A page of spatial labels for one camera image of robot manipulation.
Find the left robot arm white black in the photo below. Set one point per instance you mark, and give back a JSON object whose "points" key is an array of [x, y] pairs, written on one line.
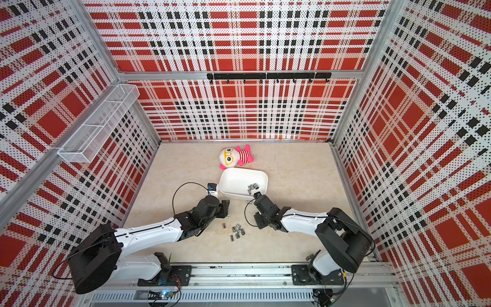
{"points": [[109, 254]]}

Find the black hook rail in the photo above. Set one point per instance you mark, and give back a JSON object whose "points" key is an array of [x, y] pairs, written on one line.
{"points": [[269, 75]]}

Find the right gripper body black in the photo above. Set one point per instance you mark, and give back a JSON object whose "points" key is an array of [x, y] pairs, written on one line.
{"points": [[261, 220]]}

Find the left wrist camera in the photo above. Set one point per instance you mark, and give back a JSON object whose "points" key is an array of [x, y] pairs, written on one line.
{"points": [[212, 189]]}

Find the pink striped plush doll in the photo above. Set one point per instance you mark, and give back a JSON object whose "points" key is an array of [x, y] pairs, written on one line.
{"points": [[233, 157]]}

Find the green circuit board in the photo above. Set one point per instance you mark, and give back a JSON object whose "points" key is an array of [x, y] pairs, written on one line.
{"points": [[159, 295]]}

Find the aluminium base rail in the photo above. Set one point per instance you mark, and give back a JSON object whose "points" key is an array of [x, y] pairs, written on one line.
{"points": [[374, 284]]}

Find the white plastic storage box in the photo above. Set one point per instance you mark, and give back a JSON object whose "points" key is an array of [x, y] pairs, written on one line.
{"points": [[234, 183]]}

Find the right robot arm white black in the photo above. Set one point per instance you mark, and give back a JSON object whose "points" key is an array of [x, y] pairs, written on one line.
{"points": [[345, 243]]}

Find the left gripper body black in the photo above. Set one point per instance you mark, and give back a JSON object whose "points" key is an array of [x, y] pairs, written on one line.
{"points": [[221, 212]]}

